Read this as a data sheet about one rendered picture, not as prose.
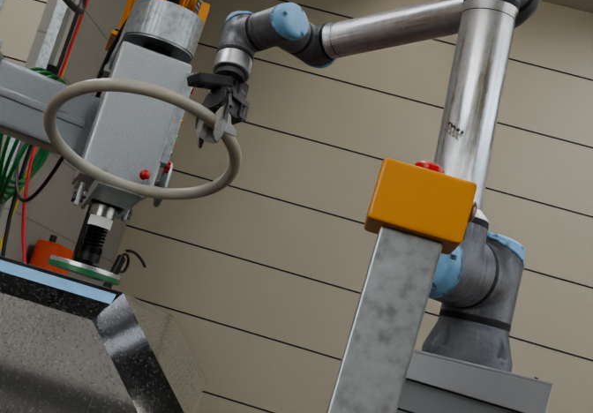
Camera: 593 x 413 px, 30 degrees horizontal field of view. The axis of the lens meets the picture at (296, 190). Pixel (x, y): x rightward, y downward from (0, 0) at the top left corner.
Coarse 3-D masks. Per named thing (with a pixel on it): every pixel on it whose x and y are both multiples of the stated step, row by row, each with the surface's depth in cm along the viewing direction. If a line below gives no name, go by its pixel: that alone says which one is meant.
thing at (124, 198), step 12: (108, 168) 287; (96, 180) 303; (144, 180) 290; (84, 192) 334; (96, 192) 306; (108, 192) 299; (120, 192) 292; (132, 192) 288; (84, 204) 339; (120, 204) 315; (132, 204) 306; (120, 216) 343
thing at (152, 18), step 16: (144, 0) 330; (160, 0) 328; (144, 16) 329; (160, 16) 327; (176, 16) 328; (192, 16) 331; (128, 32) 332; (144, 32) 327; (160, 32) 327; (176, 32) 328; (192, 32) 332; (160, 48) 335; (176, 48) 330; (192, 48) 334; (112, 64) 377
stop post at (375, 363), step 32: (384, 160) 136; (384, 192) 135; (416, 192) 135; (448, 192) 135; (384, 224) 136; (416, 224) 134; (448, 224) 134; (384, 256) 136; (416, 256) 136; (384, 288) 135; (416, 288) 135; (384, 320) 134; (416, 320) 134; (352, 352) 134; (384, 352) 134; (352, 384) 133; (384, 384) 133
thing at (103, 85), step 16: (96, 80) 250; (112, 80) 249; (128, 80) 249; (64, 96) 255; (160, 96) 249; (176, 96) 249; (48, 112) 262; (192, 112) 252; (208, 112) 253; (48, 128) 268; (64, 144) 276; (80, 160) 281; (240, 160) 267; (96, 176) 285; (112, 176) 286; (224, 176) 274; (144, 192) 288; (160, 192) 287; (176, 192) 286; (192, 192) 284; (208, 192) 281
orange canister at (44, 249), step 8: (40, 240) 636; (40, 248) 634; (48, 248) 634; (56, 248) 634; (64, 248) 642; (32, 256) 635; (40, 256) 634; (48, 256) 633; (64, 256) 644; (32, 264) 633; (40, 264) 633; (48, 264) 632; (56, 272) 638; (64, 272) 652
